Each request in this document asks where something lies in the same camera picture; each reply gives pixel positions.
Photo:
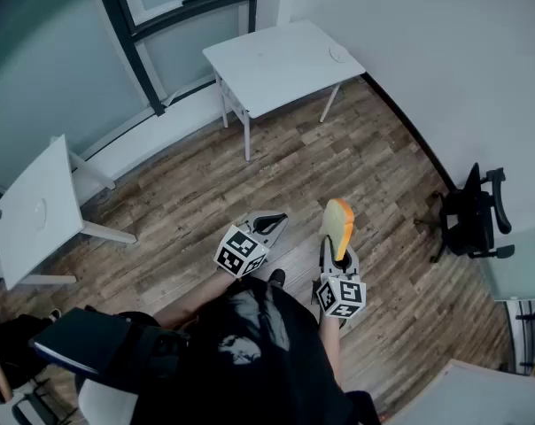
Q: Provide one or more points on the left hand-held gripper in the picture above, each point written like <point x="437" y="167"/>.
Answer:
<point x="241" y="252"/>

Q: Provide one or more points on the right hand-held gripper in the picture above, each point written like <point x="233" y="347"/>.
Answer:
<point x="340" y="297"/>

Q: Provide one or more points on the yellow sponge block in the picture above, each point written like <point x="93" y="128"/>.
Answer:
<point x="337" y="226"/>

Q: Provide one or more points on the person's left forearm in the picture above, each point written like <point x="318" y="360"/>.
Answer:
<point x="196" y="301"/>

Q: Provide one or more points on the person's right forearm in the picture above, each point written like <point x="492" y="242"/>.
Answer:
<point x="330" y="348"/>

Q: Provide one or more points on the person's black shoe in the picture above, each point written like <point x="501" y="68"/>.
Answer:
<point x="276" y="277"/>

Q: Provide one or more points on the black office chair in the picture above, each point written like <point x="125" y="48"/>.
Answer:
<point x="467" y="224"/>

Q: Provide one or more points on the person's dark trousers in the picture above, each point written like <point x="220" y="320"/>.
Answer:
<point x="365" y="410"/>

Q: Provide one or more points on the white square table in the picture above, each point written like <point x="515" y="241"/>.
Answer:
<point x="276" y="69"/>

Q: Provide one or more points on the glass top table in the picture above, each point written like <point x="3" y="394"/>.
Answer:
<point x="520" y="268"/>

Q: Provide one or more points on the white table with rounded corner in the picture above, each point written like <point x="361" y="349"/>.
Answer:
<point x="480" y="401"/>

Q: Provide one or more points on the black flat box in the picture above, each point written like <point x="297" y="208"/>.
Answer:
<point x="81" y="339"/>

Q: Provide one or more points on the white rectangular table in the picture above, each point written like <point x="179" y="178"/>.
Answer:
<point x="33" y="241"/>

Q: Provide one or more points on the white chair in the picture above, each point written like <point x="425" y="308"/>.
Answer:
<point x="106" y="405"/>

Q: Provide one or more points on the black bag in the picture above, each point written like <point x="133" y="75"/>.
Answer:
<point x="15" y="343"/>

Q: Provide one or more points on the black window frame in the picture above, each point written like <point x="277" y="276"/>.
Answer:
<point x="134" y="47"/>

